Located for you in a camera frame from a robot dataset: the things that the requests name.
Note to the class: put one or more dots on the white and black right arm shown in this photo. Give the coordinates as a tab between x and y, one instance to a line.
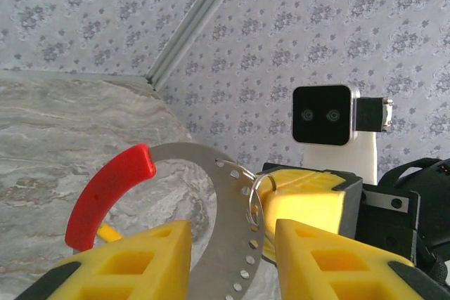
432	208

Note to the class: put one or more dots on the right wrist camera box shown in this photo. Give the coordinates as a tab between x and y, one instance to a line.
321	115

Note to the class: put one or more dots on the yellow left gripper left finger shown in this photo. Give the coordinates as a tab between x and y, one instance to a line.
140	272

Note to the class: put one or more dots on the aluminium corner post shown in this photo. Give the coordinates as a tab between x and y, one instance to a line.
197	26

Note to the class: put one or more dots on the key with yellow head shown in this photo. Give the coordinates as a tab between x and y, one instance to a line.
108	234

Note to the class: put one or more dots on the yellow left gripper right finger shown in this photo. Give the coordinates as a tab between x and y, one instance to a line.
334	272

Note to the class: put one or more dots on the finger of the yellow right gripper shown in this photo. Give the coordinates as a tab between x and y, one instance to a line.
306	180
306	208

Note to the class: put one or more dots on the small silver split keyring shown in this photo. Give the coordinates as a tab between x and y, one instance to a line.
251	199

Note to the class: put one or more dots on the silver perforated hoop red grip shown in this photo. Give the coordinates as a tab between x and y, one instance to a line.
105	191

